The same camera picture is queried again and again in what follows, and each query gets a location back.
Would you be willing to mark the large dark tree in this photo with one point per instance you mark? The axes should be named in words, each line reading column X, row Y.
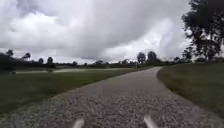
column 206, row 26

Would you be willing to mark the grass slope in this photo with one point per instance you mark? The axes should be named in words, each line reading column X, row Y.
column 196, row 81

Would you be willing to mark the pale water pond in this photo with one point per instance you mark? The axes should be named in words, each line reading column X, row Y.
column 80, row 70

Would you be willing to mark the grey gravel path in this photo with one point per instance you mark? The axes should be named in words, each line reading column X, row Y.
column 116, row 100

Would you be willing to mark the grass field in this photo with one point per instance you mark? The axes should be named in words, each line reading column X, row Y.
column 30, row 86

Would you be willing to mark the robot's own part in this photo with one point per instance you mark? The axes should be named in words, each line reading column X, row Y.
column 78, row 123
column 149, row 122

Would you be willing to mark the distant row of trees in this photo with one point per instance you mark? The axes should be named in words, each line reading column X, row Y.
column 100, row 62

